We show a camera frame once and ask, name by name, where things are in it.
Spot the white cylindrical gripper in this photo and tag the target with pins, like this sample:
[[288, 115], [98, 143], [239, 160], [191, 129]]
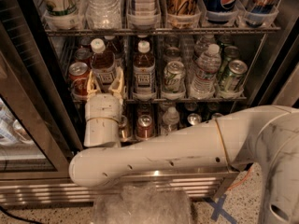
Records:
[[103, 106]]

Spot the brown tea bottle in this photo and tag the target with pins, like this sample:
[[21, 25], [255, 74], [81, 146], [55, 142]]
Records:
[[144, 72], [103, 64]]

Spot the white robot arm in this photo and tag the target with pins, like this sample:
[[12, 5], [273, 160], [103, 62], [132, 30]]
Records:
[[266, 134]]

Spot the bronze can bottom shelf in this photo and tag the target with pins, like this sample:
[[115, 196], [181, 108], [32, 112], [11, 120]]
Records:
[[125, 131]]

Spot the red can bottom shelf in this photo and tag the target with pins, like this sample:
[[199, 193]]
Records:
[[144, 127]]

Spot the clear water bottle bottom shelf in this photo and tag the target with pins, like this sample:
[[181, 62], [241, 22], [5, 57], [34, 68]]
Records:
[[170, 121]]

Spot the clear water bottle shelf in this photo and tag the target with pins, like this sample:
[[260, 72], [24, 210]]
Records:
[[103, 14], [170, 121], [207, 67]]

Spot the steel fridge glass door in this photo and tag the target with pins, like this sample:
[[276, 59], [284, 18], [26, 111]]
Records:
[[32, 86]]

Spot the white labelled bottle top shelf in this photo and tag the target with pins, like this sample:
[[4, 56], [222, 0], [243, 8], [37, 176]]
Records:
[[143, 12]]

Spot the clear water bottle top shelf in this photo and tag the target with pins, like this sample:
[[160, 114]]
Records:
[[103, 14]]

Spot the blue pepsi can bottom shelf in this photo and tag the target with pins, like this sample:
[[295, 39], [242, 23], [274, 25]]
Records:
[[194, 119]]

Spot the clear water bottle middle shelf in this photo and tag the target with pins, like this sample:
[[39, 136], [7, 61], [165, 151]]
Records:
[[207, 67]]

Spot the green can bottom shelf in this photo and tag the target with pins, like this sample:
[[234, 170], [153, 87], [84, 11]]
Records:
[[216, 115]]

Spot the front red cola can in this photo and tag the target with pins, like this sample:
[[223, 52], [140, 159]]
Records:
[[78, 73]]

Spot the red cola can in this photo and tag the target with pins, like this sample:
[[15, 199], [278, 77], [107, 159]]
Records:
[[85, 42], [83, 55], [78, 73]]

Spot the middle red cola can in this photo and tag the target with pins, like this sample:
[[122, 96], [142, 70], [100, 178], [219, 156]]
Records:
[[83, 55]]

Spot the rear red cola can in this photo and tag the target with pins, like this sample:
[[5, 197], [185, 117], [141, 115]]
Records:
[[85, 42]]

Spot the white green soda can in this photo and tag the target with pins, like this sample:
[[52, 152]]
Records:
[[174, 81]]

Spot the silver can behind soda can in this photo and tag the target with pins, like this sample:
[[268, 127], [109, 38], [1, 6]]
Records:
[[172, 54]]

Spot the white green tall can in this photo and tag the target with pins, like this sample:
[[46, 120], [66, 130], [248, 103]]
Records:
[[60, 0]]

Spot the crumpled clear plastic bag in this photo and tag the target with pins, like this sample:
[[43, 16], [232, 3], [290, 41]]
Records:
[[143, 205]]

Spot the front green soda can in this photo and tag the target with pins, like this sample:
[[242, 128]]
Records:
[[230, 83]]

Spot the rear green soda can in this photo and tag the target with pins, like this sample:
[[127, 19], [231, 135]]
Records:
[[229, 53]]

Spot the blue tape cross mark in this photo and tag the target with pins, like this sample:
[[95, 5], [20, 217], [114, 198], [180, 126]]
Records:
[[218, 210]]

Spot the blue energy drink can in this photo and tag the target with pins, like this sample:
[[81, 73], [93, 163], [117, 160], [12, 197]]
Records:
[[258, 11]]

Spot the middle wire shelf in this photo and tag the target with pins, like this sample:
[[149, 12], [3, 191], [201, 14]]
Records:
[[157, 100]]

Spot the wire shelf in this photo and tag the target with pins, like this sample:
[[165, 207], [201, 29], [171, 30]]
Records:
[[157, 100], [168, 31]]

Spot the top wire shelf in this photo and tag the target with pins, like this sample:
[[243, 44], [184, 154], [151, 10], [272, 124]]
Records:
[[168, 31]]

